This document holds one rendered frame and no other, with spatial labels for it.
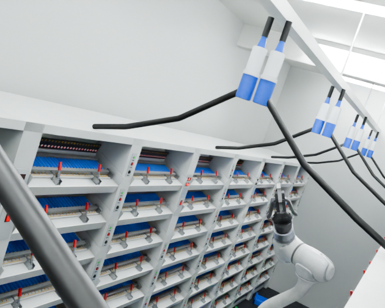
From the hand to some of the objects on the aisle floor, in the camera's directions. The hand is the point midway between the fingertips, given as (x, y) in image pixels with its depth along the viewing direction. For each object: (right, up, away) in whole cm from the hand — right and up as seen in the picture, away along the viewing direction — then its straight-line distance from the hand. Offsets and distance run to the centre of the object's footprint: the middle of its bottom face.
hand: (279, 192), depth 189 cm
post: (-96, -141, +129) cm, 214 cm away
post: (-126, -137, +66) cm, 197 cm away
